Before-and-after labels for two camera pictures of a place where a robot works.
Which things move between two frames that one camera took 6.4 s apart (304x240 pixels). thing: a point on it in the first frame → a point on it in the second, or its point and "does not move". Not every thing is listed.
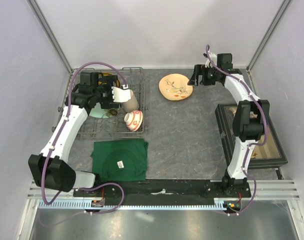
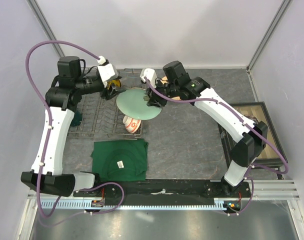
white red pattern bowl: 133,120 does not move
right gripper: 200,70 → 156,100
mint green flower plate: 97,111 → 131,103
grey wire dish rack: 128,120 does not move
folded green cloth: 124,160 does not move
